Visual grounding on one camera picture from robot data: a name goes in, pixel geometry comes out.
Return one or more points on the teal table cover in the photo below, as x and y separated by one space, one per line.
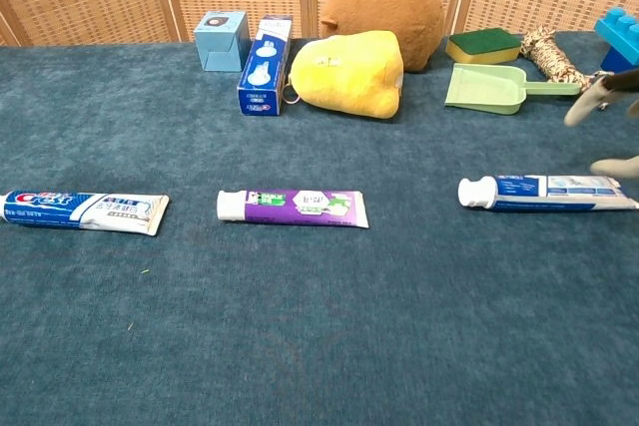
299 321

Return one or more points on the yellow plush toy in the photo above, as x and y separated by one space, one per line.
344 77

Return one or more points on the light blue small box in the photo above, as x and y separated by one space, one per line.
219 42

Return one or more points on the purple toothpaste tube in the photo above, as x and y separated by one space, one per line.
299 209

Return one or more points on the light green dustpan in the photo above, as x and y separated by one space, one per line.
481 89

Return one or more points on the blue toothpaste carton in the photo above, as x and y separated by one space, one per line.
264 67

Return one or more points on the blue and white toothpaste tube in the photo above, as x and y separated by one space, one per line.
519 191

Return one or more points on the green and yellow sponge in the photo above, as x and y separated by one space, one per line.
481 44

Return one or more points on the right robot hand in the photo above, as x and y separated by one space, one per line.
581 107

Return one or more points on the blue toy building block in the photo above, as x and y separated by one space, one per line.
621 39

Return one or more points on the Crest toothpaste tube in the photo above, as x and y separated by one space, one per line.
75 210

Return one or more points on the brown plush toy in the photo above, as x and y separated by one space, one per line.
409 17

